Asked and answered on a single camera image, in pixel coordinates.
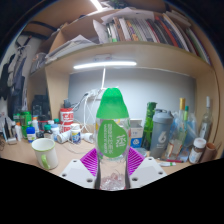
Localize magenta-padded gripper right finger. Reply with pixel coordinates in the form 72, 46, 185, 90
126, 146, 168, 190

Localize wooden shelf unit with books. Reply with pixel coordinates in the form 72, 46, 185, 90
29, 0, 218, 79

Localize red and white canister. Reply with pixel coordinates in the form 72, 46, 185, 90
59, 107, 75, 134

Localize brown jar with white lid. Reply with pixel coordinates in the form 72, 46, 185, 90
188, 137, 208, 165

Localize clear green-capped drink bottle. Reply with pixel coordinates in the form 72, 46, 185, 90
94, 87, 132, 191

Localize green translucent container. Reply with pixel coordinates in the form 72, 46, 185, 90
19, 110, 33, 138

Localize grey shaker bottle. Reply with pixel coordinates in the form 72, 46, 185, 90
149, 108, 175, 160

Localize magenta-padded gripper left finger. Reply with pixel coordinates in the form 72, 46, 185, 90
59, 147, 99, 190

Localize white tube with green cap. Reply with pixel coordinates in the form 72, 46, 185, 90
158, 160, 185, 168

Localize dark hanging clothes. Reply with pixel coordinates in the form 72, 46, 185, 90
0, 54, 28, 118

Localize ceiling light strip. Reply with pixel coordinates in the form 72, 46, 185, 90
89, 0, 105, 12

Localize white bottle with blue label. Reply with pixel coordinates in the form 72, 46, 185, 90
26, 126, 37, 144

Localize dark green glass bottle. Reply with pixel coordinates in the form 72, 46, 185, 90
142, 101, 158, 151

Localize clear bottle with yellow neck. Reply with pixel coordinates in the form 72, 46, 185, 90
165, 97, 188, 162

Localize white mug with green handle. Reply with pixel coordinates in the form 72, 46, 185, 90
30, 137, 60, 171

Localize brown cup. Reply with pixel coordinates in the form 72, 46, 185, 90
201, 142, 218, 164

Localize white under-shelf light bar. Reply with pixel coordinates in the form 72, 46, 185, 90
72, 59, 138, 70

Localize blue and white carton box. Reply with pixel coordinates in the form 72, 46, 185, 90
129, 118, 145, 149

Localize white pill bottle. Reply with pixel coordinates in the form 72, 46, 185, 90
69, 123, 82, 145

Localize clear tall wine bottle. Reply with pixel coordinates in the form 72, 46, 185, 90
198, 95, 215, 143

